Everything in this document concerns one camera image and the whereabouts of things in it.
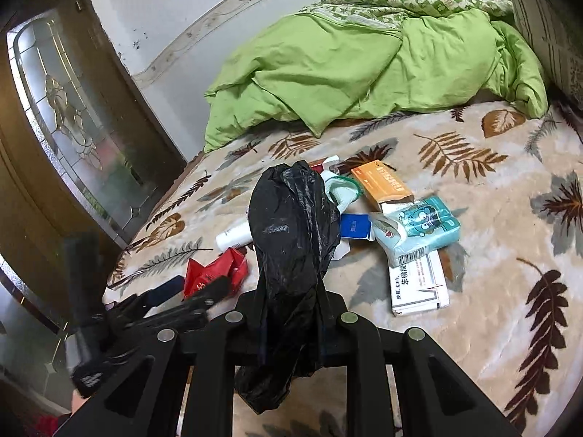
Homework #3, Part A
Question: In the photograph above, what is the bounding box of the white small bottle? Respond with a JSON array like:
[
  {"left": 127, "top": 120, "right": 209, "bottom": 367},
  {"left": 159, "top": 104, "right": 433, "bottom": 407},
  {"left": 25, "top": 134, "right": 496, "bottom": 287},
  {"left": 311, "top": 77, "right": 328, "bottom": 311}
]
[{"left": 215, "top": 225, "right": 256, "bottom": 252}]

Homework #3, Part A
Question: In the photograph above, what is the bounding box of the teal tissue pack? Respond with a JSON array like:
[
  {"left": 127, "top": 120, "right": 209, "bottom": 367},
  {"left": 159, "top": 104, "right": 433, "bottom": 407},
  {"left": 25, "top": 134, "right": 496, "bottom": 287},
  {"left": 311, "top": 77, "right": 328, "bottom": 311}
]
[{"left": 369, "top": 196, "right": 462, "bottom": 268}]

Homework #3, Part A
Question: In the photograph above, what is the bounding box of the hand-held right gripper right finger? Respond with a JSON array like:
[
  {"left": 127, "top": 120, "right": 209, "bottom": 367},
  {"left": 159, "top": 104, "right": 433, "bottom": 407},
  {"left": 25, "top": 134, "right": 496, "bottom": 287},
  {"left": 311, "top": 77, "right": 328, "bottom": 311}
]
[{"left": 318, "top": 288, "right": 524, "bottom": 437}]

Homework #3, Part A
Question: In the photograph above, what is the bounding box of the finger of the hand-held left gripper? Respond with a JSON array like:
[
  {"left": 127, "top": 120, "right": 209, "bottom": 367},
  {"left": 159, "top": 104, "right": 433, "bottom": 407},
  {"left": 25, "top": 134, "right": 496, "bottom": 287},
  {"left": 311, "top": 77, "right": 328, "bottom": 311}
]
[
  {"left": 109, "top": 277, "right": 185, "bottom": 312},
  {"left": 137, "top": 275, "right": 232, "bottom": 334}
]

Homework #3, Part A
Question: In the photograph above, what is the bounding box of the blue and white medicine box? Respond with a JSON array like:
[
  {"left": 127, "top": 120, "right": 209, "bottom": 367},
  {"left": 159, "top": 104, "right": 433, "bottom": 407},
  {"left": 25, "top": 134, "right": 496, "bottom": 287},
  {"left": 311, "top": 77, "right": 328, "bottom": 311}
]
[{"left": 336, "top": 213, "right": 375, "bottom": 260}]

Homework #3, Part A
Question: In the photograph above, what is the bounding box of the wooden door with glass panel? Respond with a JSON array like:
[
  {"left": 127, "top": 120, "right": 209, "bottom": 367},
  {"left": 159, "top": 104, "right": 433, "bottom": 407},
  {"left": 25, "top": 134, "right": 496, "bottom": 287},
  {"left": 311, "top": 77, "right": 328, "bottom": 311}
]
[{"left": 0, "top": 0, "right": 188, "bottom": 342}]

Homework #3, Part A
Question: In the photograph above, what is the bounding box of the beige patterned pillow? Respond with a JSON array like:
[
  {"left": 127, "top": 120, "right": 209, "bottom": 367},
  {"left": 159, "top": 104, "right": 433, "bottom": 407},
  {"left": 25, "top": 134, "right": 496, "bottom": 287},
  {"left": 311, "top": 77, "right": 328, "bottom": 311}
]
[{"left": 505, "top": 0, "right": 583, "bottom": 101}]

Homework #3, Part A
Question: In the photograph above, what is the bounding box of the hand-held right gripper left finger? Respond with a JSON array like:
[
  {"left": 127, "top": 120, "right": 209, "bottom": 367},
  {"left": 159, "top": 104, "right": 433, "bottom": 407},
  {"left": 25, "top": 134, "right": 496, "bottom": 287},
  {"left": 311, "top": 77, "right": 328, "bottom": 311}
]
[{"left": 55, "top": 290, "right": 264, "bottom": 437}]

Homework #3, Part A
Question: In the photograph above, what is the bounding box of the green duvet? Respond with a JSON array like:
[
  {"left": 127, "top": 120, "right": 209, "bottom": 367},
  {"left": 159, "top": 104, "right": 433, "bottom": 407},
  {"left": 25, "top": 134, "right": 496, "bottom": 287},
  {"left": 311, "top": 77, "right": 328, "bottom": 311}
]
[{"left": 203, "top": 0, "right": 549, "bottom": 153}]

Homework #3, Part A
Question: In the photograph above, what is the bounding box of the person's left forearm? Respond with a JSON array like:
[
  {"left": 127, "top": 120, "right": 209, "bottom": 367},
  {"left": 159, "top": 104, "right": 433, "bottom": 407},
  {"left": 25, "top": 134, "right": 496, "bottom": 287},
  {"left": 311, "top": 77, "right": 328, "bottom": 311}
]
[{"left": 34, "top": 412, "right": 71, "bottom": 437}]

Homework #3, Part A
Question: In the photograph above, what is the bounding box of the leaf print blanket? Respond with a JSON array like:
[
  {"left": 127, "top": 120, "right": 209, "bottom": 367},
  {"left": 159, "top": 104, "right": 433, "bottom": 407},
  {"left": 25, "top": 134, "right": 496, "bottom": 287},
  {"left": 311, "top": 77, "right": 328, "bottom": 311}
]
[{"left": 102, "top": 95, "right": 583, "bottom": 437}]

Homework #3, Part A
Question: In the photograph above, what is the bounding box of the mint green packet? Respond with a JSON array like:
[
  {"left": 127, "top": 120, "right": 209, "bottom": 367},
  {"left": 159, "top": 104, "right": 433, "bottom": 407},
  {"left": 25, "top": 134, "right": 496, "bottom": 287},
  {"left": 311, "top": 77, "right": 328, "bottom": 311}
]
[{"left": 321, "top": 170, "right": 364, "bottom": 214}]

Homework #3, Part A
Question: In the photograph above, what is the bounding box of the orange box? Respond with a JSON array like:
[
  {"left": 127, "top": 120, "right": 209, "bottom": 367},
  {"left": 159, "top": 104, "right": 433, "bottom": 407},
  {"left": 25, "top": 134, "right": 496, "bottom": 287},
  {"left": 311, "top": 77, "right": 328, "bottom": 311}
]
[{"left": 350, "top": 160, "right": 415, "bottom": 214}]

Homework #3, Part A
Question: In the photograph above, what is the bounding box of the red and white small carton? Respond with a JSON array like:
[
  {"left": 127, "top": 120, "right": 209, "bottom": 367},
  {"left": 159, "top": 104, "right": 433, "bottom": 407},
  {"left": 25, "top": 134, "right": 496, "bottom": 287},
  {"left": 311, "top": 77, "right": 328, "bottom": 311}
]
[{"left": 310, "top": 155, "right": 342, "bottom": 178}]

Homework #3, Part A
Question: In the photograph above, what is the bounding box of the red crumpled packet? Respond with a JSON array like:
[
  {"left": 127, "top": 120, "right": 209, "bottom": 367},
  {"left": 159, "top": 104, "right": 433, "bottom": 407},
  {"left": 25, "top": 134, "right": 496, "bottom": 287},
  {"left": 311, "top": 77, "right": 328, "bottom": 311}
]
[{"left": 183, "top": 248, "right": 250, "bottom": 302}]

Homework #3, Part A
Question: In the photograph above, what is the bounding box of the black plastic bag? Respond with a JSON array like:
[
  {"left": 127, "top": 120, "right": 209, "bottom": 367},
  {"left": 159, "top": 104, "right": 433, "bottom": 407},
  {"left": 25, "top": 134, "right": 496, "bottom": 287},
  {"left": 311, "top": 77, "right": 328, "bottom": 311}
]
[{"left": 233, "top": 160, "right": 342, "bottom": 415}]

